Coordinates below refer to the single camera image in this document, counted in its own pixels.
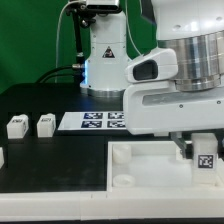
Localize black cables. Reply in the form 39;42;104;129
35;63;85;84

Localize black camera on mount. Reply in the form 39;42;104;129
66;0;121;64

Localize white sheet with tags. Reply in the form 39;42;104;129
58;111;126;131

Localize white L-shaped obstacle fence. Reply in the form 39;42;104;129
0;188;224;222

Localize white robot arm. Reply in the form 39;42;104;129
123;0;224;158

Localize white cable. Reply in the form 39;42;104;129
54;0;148;84

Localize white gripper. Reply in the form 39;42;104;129
123;48;224;159

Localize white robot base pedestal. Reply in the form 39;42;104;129
80;12;131;98

